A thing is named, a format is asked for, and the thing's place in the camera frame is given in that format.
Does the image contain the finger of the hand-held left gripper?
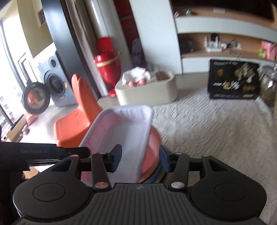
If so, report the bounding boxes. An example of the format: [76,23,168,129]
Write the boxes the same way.
[56,146,90,159]

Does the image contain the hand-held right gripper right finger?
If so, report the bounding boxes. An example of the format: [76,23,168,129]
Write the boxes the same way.
[159,145,227,191]

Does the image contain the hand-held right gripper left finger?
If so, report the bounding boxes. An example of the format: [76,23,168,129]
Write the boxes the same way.
[51,144,123,191]

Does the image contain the white square tray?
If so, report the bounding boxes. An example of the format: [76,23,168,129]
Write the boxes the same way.
[79,104,154,184]

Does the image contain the blue bowl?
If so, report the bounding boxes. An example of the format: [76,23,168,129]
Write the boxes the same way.
[149,165,168,184]

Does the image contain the orange plastic chair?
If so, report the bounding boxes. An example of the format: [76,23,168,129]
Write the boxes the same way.
[53,74,103,147]

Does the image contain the white lace tablecloth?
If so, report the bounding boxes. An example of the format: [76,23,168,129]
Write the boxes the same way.
[95,87,277,217]

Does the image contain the grey washing machine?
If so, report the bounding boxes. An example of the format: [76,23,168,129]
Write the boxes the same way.
[22,50,77,115]

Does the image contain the beige oval container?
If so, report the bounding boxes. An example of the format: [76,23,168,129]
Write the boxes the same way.
[115,70,178,106]

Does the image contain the crumpled white tissue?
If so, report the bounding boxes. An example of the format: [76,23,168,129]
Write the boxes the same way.
[122,67,152,84]

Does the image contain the purple skateboard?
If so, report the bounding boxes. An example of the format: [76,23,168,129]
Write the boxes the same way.
[132,38,144,63]

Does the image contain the black printed box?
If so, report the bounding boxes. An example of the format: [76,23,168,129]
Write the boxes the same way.
[208,59,260,100]

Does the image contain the small dark green object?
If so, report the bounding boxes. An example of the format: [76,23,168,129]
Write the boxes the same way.
[180,38,195,53]

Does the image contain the red stacked boxes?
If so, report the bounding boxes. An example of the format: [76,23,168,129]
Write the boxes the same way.
[114,0,139,40]

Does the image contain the white power strip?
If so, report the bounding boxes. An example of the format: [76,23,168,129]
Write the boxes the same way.
[223,40,243,51]

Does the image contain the white standing air conditioner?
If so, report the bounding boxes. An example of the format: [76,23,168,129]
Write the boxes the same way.
[85,0,122,96]

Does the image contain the white and wood shelf unit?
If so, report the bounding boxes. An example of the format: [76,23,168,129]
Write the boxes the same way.
[169,0,277,74]

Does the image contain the framed wall picture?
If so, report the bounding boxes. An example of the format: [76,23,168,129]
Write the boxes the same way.
[37,8,46,27]

